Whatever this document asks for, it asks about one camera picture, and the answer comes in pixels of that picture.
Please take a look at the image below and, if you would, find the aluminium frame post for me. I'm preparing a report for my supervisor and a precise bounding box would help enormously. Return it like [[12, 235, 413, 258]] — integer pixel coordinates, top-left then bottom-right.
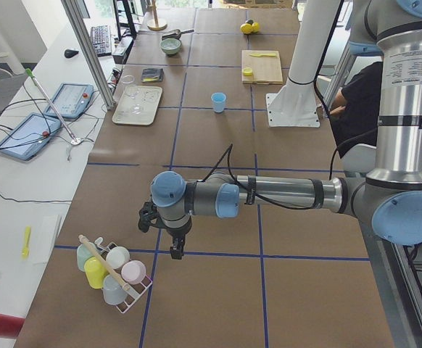
[[61, 0, 115, 110]]

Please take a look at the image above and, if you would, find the grey cup in rack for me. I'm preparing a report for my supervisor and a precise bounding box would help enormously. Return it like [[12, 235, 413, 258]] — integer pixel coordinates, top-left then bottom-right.
[[102, 275, 127, 305]]

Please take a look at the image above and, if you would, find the white wire cup rack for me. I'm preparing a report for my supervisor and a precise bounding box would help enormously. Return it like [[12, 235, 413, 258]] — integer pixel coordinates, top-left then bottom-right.
[[95, 237, 152, 313]]

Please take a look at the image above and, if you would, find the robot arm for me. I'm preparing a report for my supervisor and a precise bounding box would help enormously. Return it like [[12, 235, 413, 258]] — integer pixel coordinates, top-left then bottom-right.
[[138, 1, 422, 260]]

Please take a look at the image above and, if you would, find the pink cup in rack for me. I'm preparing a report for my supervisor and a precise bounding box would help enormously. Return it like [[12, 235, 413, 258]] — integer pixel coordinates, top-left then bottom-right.
[[121, 260, 146, 284]]

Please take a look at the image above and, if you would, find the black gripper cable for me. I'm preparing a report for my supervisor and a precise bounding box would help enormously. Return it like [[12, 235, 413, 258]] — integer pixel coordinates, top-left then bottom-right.
[[202, 144, 342, 210]]

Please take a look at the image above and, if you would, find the white cup in rack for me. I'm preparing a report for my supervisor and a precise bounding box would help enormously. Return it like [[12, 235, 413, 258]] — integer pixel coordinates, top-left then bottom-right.
[[106, 246, 130, 270]]

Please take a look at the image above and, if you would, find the black computer mouse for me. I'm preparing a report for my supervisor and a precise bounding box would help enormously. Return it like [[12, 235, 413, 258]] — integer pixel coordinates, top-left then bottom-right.
[[64, 49, 79, 59]]

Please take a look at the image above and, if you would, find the grey yellow folded cloth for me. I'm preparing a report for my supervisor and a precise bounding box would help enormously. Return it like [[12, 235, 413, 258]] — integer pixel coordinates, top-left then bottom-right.
[[141, 67, 164, 83]]

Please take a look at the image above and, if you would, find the wooden stand base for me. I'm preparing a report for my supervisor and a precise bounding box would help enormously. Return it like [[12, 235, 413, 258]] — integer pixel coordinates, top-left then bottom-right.
[[146, 0, 167, 31]]

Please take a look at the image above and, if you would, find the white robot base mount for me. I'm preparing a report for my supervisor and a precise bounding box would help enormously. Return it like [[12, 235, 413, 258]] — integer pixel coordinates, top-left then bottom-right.
[[266, 0, 343, 128]]

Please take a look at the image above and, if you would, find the yellow plastic knife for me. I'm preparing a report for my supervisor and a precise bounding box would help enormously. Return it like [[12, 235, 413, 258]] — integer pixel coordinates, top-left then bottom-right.
[[249, 53, 277, 57]]

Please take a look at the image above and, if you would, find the clear wine glass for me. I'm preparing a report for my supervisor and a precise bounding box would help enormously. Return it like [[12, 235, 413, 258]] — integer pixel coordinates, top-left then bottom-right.
[[120, 75, 143, 115]]

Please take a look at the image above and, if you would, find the green bowl of ice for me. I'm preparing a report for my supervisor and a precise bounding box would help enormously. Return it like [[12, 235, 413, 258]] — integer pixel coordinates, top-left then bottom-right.
[[160, 38, 182, 56]]

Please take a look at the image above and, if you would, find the green cup in rack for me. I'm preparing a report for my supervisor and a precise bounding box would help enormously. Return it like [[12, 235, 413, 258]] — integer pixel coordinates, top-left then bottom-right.
[[76, 244, 93, 272]]

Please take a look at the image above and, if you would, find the black keyboard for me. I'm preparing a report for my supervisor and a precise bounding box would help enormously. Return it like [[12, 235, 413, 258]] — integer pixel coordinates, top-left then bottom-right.
[[90, 25, 112, 57]]

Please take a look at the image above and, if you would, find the metal reacher grabber stick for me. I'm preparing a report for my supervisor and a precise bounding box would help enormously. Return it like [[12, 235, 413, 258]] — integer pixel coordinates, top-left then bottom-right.
[[25, 68, 82, 146]]

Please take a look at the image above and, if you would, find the wooden rack handle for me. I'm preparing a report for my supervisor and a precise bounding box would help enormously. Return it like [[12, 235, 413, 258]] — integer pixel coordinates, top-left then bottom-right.
[[78, 234, 131, 292]]

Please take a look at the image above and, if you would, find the light blue cup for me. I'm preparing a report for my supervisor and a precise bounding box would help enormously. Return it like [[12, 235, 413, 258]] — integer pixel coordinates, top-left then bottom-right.
[[211, 92, 227, 113]]

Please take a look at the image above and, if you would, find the wooden cutting board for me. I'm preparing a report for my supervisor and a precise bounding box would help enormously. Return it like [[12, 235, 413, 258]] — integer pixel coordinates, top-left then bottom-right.
[[241, 50, 284, 85]]

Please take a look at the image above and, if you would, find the teach pendant tablet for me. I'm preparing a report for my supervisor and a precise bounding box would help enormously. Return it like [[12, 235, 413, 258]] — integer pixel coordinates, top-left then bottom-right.
[[51, 83, 94, 120], [0, 113, 62, 161]]

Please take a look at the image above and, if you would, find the yellow cup in rack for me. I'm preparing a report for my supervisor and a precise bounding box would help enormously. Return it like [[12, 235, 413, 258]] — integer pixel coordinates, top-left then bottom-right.
[[84, 257, 109, 289]]

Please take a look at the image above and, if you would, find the white chair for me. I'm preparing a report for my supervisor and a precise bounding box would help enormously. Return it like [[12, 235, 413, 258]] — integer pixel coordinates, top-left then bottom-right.
[[342, 144, 376, 178]]

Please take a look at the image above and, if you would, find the cream bear tray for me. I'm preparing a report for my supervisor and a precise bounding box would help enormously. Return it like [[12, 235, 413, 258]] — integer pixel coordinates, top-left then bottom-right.
[[112, 86, 162, 126]]

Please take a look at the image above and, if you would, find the whole yellow lemon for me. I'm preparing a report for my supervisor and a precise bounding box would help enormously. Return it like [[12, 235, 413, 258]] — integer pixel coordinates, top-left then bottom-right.
[[240, 20, 260, 35]]

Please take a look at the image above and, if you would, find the yellow plastic spoon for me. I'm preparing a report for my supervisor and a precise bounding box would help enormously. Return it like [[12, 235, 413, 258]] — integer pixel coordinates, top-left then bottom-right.
[[21, 226, 32, 259]]

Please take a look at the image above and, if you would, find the near teach pendant tablet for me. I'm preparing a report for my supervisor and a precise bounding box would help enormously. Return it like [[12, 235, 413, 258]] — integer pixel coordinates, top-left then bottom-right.
[[0, 113, 62, 161]]

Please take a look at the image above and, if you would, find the seated person black shirt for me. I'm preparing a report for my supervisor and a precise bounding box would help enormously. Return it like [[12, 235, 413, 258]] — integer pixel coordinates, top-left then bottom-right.
[[330, 61, 383, 157]]

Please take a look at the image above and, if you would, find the far teach pendant tablet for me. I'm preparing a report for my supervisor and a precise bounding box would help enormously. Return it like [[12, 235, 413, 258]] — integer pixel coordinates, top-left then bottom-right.
[[51, 83, 94, 120]]

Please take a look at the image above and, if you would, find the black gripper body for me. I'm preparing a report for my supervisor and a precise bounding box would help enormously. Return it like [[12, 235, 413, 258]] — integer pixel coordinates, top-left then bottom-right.
[[138, 201, 160, 233]]

